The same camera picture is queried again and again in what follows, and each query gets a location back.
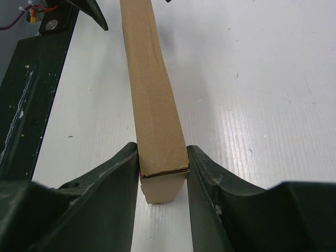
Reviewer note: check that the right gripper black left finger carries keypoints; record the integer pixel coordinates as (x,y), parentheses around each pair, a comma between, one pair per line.
(94,212)

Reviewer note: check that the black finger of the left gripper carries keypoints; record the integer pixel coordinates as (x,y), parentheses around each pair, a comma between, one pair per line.
(92,9)

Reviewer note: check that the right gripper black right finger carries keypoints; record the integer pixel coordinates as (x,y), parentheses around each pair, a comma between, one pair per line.
(228,213)

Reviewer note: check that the brown cardboard box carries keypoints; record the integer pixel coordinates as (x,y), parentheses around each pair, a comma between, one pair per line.
(161,146)

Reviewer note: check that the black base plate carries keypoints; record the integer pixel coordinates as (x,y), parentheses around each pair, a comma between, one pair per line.
(28,91)

